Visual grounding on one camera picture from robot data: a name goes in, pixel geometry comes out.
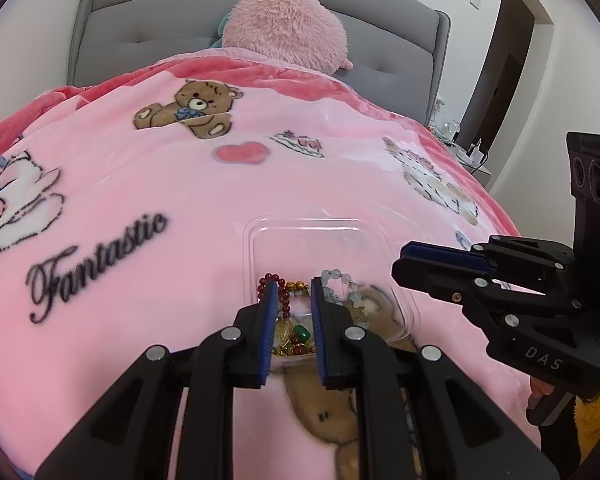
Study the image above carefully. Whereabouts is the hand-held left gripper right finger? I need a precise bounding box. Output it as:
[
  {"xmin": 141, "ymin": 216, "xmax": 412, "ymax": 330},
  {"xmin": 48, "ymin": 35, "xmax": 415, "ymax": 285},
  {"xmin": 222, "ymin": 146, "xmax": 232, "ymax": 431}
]
[{"xmin": 310, "ymin": 277, "xmax": 561, "ymax": 480}]

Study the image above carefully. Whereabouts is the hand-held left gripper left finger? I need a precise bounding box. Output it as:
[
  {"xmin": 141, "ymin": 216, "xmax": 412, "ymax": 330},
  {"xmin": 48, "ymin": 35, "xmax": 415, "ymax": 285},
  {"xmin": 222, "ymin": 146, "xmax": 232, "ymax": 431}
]
[{"xmin": 34, "ymin": 277, "xmax": 281, "ymax": 480}]

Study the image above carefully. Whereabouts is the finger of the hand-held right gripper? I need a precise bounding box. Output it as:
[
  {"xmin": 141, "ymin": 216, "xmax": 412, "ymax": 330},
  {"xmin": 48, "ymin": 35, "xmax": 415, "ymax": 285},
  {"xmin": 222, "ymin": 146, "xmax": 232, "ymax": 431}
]
[
  {"xmin": 392, "ymin": 260, "xmax": 581, "ymax": 326},
  {"xmin": 400, "ymin": 235, "xmax": 576, "ymax": 273}
]

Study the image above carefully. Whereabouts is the large brown bead bracelet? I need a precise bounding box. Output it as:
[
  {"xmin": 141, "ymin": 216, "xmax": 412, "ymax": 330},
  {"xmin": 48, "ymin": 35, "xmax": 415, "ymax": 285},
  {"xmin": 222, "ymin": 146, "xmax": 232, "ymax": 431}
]
[{"xmin": 274, "ymin": 322, "xmax": 317, "ymax": 357}]

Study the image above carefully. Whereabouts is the dark red bead bracelet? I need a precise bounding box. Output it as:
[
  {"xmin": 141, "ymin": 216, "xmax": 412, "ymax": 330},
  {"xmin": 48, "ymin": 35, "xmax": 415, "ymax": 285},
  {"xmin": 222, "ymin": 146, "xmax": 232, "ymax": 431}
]
[{"xmin": 256, "ymin": 272, "xmax": 295, "ymax": 322}]

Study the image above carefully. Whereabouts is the pale aqua bead bracelet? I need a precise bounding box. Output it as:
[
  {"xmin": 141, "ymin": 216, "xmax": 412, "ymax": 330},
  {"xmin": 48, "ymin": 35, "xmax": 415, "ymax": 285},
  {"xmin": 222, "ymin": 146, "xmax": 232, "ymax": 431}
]
[{"xmin": 320, "ymin": 268, "xmax": 377, "ymax": 333}]

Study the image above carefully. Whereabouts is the clear plastic container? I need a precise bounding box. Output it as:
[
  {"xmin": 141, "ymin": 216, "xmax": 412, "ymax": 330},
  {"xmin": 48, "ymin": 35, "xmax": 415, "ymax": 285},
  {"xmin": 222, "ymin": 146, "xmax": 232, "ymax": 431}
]
[{"xmin": 244, "ymin": 217, "xmax": 423, "ymax": 357}]

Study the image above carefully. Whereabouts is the person's right hand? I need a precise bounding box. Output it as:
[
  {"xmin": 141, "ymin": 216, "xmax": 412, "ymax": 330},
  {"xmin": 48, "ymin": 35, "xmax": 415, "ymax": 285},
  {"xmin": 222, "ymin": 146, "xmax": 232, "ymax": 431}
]
[{"xmin": 529, "ymin": 377, "xmax": 556, "ymax": 402}]

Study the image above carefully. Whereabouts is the bedside table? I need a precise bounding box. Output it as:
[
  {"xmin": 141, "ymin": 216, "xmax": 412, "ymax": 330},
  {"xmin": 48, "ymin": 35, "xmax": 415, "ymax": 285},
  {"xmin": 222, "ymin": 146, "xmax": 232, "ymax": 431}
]
[{"xmin": 427, "ymin": 100, "xmax": 492, "ymax": 188}]

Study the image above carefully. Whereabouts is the dark door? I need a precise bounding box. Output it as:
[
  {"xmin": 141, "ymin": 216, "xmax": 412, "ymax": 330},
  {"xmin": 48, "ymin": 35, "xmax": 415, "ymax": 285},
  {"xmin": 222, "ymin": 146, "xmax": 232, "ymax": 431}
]
[{"xmin": 455, "ymin": 0, "xmax": 537, "ymax": 161}]

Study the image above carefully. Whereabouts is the pink printed blanket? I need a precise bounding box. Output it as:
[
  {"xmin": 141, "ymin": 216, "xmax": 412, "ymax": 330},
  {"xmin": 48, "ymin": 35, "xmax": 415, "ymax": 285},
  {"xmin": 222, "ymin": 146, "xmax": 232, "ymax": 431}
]
[{"xmin": 0, "ymin": 45, "xmax": 526, "ymax": 480}]

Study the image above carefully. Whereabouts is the pink fluffy plush pillow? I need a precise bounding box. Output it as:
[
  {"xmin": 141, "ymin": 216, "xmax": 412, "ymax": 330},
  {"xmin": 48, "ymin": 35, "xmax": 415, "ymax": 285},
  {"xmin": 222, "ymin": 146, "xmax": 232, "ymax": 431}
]
[{"xmin": 222, "ymin": 0, "xmax": 355, "ymax": 71}]

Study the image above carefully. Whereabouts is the grey padded bed headboard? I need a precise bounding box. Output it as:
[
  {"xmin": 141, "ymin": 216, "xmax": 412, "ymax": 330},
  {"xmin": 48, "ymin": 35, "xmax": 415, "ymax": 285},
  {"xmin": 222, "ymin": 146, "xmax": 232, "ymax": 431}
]
[{"xmin": 67, "ymin": 0, "xmax": 451, "ymax": 126}]

